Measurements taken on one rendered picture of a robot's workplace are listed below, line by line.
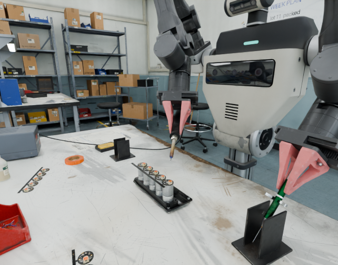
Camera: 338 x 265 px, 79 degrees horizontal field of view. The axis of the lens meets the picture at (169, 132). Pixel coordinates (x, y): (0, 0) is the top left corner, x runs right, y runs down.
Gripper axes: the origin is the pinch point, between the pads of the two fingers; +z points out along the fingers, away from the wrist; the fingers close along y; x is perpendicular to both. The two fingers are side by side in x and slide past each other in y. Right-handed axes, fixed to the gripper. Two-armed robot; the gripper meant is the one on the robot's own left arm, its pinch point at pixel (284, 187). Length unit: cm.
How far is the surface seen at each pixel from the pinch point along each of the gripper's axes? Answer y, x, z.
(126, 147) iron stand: -49, -7, 14
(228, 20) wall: -261, 112, -206
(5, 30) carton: -238, -95, -1
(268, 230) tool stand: 1.7, -0.9, 7.2
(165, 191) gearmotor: -16.6, -7.6, 13.5
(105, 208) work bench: -22.9, -14.4, 24.1
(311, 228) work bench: 1.1, 13.7, 3.4
